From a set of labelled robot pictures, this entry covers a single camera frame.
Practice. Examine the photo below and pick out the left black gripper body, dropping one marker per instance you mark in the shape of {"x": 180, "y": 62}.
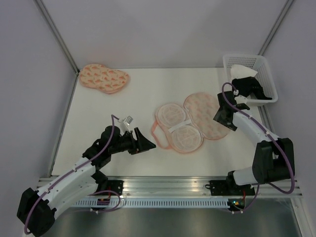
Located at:
{"x": 129, "y": 144}

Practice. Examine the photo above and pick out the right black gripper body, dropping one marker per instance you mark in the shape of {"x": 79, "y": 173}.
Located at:
{"x": 218, "y": 117}

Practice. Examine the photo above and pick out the black bra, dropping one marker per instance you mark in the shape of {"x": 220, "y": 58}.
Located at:
{"x": 250, "y": 85}

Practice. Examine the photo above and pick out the floral mesh laundry bag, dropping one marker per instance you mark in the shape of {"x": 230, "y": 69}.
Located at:
{"x": 184, "y": 128}

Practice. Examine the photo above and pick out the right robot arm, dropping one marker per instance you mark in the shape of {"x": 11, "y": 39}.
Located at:
{"x": 274, "y": 156}

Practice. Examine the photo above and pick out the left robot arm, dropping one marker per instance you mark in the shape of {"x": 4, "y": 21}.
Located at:
{"x": 39, "y": 209}

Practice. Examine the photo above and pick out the white bra in basket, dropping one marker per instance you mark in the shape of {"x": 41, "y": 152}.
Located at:
{"x": 240, "y": 71}

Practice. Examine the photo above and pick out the white perforated plastic basket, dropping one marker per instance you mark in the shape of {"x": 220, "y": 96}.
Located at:
{"x": 264, "y": 76}

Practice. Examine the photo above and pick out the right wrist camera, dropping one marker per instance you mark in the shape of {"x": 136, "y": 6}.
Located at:
{"x": 240, "y": 99}

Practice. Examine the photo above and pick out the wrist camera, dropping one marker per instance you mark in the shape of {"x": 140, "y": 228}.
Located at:
{"x": 125, "y": 123}
{"x": 240, "y": 99}

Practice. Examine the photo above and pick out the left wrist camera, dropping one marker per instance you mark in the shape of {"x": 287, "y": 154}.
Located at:
{"x": 125, "y": 123}

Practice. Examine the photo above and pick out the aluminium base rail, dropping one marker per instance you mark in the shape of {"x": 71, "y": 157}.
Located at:
{"x": 182, "y": 187}

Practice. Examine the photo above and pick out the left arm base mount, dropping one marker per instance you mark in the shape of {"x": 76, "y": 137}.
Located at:
{"x": 112, "y": 185}

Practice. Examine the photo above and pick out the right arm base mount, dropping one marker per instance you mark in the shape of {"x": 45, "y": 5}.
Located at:
{"x": 222, "y": 188}

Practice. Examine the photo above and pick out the white slotted cable duct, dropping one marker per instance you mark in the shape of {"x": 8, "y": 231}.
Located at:
{"x": 90, "y": 202}

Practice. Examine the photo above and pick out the right aluminium frame post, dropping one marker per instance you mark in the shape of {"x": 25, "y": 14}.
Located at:
{"x": 276, "y": 26}

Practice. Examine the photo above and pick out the aluminium frame post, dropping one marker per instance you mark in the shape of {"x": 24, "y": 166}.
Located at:
{"x": 56, "y": 33}
{"x": 276, "y": 26}

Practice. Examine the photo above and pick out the left aluminium frame post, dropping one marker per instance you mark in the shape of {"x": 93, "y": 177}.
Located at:
{"x": 56, "y": 33}

